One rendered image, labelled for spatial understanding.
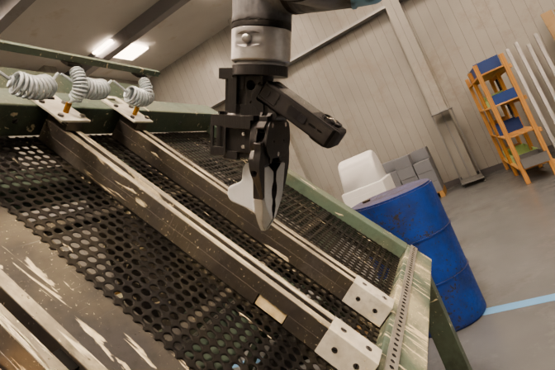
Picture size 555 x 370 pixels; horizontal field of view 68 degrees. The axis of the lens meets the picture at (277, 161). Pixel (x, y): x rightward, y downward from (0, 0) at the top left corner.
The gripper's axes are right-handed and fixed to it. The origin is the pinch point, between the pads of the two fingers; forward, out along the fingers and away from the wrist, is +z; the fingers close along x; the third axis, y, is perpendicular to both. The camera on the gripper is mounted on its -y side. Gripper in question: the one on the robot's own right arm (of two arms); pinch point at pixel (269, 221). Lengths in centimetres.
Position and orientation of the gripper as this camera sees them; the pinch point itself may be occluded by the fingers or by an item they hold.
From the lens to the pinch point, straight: 54.4
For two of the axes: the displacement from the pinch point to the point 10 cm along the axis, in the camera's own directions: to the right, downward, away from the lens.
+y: -9.1, -0.9, 4.1
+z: -0.4, 9.9, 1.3
